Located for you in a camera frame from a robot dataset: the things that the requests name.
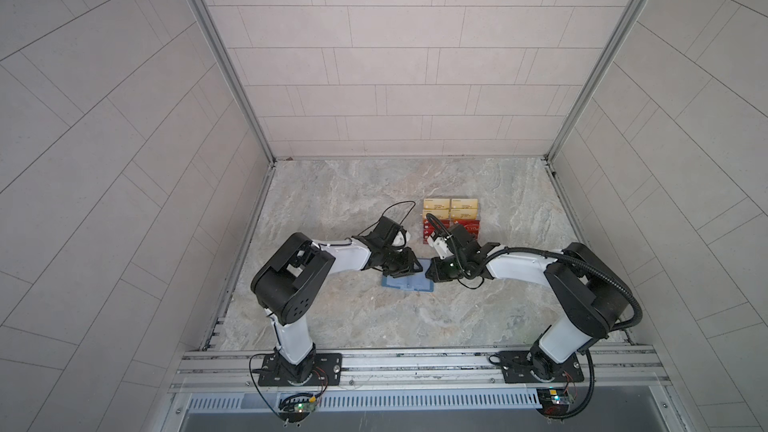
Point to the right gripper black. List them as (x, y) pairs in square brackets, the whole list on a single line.
[(434, 267)]

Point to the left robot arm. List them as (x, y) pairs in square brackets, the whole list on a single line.
[(288, 284)]

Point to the clear acrylic card stand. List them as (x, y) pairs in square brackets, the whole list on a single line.
[(445, 223)]

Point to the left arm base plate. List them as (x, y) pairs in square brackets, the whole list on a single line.
[(317, 369)]

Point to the gold cards right stack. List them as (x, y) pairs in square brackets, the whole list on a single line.
[(464, 209)]

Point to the green circuit board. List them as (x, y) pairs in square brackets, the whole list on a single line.
[(554, 401), (297, 407)]

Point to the red cards stack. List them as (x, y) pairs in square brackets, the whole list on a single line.
[(472, 226), (428, 230)]

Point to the gold cards left stack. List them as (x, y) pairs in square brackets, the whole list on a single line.
[(438, 207)]

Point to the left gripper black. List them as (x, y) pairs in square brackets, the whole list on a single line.
[(405, 266)]

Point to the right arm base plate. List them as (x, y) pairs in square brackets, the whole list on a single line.
[(525, 367)]

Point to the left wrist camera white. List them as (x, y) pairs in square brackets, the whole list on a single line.
[(401, 239)]

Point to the right green circuit board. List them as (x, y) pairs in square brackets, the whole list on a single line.
[(554, 401)]

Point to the aluminium mounting rail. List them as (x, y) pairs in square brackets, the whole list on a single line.
[(402, 369)]

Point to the left green circuit board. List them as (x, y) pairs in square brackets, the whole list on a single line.
[(297, 407)]

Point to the gold cards stack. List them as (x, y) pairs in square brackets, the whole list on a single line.
[(438, 207), (464, 209)]

